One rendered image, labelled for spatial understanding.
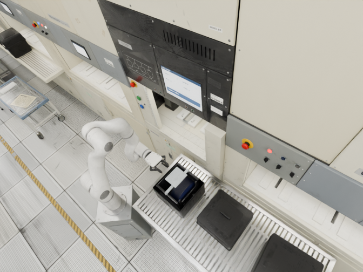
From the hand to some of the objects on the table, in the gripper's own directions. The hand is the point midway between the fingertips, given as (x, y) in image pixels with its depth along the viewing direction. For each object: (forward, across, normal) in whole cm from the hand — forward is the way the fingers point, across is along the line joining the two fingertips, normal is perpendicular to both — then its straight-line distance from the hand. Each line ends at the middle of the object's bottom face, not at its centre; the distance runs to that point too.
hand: (163, 168), depth 160 cm
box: (+94, 0, +30) cm, 98 cm away
